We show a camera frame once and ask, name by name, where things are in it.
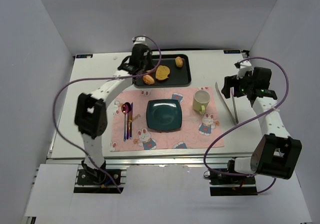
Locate iridescent knife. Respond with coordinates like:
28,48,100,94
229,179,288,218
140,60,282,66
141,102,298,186
126,103,133,139

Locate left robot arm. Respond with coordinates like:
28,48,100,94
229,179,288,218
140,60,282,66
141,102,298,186
74,42,154,183

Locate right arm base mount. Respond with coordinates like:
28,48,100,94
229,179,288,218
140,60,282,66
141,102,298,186
203,171,258,197

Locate thick bread slice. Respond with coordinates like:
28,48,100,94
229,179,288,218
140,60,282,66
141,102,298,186
145,69,156,74

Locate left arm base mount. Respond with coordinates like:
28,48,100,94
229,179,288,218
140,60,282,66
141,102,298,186
73,169,125,194

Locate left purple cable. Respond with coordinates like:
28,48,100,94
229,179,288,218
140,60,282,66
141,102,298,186
53,35,162,194

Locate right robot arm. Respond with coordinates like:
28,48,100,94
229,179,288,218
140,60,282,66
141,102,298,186
221,65,302,180

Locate iridescent spoon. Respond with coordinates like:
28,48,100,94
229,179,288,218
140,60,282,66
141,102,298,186
121,102,132,141

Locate pale green mug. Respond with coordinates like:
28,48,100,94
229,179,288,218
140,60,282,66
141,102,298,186
192,90,211,114

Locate dark green square plate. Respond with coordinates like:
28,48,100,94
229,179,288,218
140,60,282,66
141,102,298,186
146,99,182,132

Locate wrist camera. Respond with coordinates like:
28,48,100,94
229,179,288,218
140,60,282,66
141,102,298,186
234,60,253,79
132,36,147,45

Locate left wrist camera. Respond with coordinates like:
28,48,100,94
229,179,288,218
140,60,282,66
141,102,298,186
132,36,147,45

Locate small round bun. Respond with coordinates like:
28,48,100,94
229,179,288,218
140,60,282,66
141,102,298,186
175,56,184,68

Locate aluminium table frame rail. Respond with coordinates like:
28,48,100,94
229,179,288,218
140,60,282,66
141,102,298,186
44,155,251,166

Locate pink bunny placemat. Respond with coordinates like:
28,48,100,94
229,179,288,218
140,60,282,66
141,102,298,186
110,87,222,152

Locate black baking tray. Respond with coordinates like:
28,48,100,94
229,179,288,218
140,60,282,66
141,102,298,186
134,54,192,88

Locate sesame bun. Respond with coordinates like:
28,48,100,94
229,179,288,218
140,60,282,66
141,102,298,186
143,75,155,85

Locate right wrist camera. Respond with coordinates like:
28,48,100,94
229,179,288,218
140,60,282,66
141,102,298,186
234,60,253,79

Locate metal serving tongs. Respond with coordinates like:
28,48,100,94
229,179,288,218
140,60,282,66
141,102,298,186
214,82,239,125

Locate toast slice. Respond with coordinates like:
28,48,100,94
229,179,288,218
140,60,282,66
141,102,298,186
155,65,171,81

